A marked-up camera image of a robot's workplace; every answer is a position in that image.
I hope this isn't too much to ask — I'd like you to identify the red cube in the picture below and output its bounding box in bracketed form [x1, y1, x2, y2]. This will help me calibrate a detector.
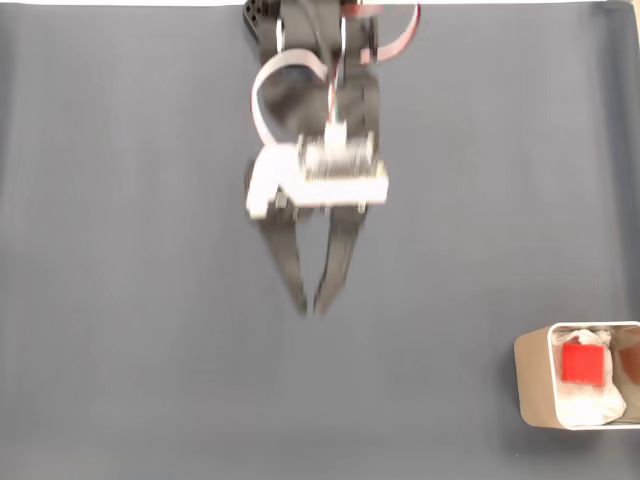
[560, 341, 607, 388]

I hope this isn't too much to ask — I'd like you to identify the beige rounded box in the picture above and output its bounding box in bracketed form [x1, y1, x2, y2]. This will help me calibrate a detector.
[512, 320, 640, 431]

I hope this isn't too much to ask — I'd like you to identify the white crumpled cloth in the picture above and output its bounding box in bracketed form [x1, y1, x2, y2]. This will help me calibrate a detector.
[549, 327, 627, 427]

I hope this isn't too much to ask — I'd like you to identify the black camera cable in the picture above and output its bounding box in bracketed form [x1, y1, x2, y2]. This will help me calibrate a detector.
[299, 0, 349, 129]

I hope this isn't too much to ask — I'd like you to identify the white camera board mount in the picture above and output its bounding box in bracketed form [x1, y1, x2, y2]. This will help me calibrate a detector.
[244, 130, 391, 221]

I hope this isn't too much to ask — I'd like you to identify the red servo cable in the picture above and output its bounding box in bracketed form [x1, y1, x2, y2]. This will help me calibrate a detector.
[343, 0, 422, 65]

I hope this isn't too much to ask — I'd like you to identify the white servo cable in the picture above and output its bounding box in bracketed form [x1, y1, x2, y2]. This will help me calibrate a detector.
[249, 48, 335, 151]

